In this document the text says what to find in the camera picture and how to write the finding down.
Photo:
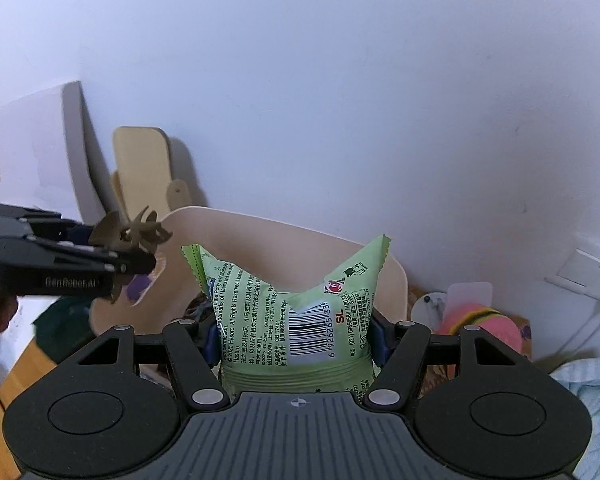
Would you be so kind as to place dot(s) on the dark green snack packet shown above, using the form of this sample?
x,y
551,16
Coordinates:
x,y
65,330

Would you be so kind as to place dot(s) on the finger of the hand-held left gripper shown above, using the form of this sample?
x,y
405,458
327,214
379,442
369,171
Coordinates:
x,y
80,234
125,262

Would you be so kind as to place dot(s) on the pink dotted ball toy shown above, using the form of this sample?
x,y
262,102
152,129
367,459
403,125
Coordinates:
x,y
485,327

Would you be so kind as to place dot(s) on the beige plastic storage basket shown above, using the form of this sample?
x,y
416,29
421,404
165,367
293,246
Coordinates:
x,y
280,240

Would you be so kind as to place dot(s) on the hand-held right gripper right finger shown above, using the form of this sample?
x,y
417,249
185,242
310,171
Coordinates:
x,y
378,342

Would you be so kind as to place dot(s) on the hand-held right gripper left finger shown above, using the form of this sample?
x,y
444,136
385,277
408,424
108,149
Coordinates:
x,y
211,346

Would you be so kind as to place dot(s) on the blue striped bedding bundle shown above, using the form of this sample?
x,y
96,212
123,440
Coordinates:
x,y
595,410

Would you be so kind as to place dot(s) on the light green snack packet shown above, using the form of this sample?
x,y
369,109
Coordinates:
x,y
250,375

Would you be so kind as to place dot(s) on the white wall switch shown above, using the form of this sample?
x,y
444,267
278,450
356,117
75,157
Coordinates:
x,y
575,272

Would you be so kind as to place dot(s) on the white and purple board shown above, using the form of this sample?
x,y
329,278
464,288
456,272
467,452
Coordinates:
x,y
25,160

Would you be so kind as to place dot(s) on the white round dish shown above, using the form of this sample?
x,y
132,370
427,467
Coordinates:
x,y
460,295

